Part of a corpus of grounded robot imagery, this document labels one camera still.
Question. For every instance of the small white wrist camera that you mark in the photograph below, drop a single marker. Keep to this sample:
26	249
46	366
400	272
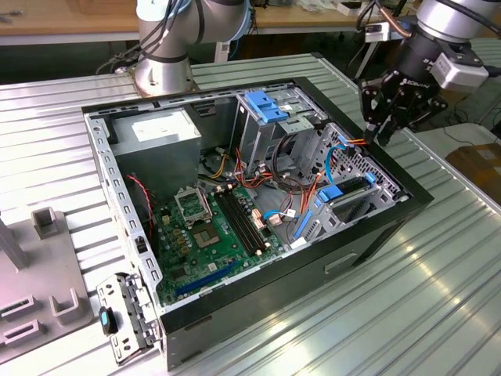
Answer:
377	32

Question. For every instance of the brown cardboard box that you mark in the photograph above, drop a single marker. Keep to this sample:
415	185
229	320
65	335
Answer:
481	164

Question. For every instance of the metal slot bracket cover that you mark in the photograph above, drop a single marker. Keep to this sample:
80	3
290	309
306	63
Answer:
117	344

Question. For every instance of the black open PC case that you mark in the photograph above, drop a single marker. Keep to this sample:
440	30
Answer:
274	282

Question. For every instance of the white box black insert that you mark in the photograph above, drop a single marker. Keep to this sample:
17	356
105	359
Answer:
346	8

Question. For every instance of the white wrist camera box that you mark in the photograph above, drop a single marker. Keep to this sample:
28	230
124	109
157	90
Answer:
458	72

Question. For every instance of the blue black latch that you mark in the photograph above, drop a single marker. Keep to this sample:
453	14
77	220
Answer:
105	319

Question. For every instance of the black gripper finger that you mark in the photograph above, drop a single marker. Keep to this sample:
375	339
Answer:
370	102
426	109

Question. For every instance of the blue plastic drive latch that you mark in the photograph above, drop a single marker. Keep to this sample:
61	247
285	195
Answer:
266	107

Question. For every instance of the grey power supply box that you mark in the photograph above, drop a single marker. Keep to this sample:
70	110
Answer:
156	156

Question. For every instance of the hard disk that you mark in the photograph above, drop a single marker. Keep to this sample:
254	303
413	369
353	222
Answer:
332	194

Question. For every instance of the green motherboard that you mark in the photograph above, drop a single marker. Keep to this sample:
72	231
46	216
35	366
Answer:
195	266

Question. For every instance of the CPU socket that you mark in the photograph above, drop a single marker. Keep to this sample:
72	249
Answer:
204	236

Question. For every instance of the black RAM slot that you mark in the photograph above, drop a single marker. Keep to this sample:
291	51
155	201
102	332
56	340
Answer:
235	223
248	221

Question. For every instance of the blue expansion slot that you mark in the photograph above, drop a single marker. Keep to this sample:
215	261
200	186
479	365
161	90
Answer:
205	279

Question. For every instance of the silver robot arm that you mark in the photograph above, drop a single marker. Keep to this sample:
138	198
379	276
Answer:
164	39

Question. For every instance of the metal disk bay cage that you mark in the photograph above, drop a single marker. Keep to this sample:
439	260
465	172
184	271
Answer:
368	164

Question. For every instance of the metal optical drive cage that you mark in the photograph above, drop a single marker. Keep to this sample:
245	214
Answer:
254	141

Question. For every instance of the grey parts rack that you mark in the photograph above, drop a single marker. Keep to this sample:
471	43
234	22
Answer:
39	274

